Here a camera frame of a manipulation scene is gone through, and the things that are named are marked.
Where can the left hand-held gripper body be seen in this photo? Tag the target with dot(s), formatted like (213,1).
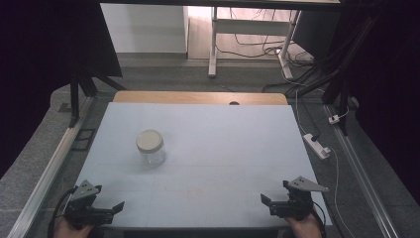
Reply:
(85,211)

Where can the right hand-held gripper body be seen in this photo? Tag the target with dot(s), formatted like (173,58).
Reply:
(297,206)

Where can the clear glass jar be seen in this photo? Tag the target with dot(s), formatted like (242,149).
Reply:
(153,158)

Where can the cream round jar lid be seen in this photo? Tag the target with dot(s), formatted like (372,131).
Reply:
(149,140)

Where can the person's right hand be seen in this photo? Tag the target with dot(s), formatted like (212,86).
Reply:
(305,228)

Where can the person's left hand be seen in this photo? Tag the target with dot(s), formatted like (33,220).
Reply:
(71,232)

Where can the white power strip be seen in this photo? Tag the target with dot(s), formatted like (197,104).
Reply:
(316,145)

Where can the white table cover sheet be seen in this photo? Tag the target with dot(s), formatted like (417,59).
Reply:
(214,139)

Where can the small white adapter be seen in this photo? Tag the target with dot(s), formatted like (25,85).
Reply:
(334,119)

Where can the black metal stand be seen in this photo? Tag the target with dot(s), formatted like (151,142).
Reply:
(343,82)
(74,99)

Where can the wooden table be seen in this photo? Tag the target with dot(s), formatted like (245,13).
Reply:
(185,97)

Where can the black curtain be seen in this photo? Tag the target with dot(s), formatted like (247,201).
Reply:
(393,82)
(39,66)

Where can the aluminium rail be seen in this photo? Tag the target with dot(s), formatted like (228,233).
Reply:
(49,172)
(360,172)

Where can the white metal desk frame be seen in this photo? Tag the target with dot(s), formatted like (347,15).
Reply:
(251,27)

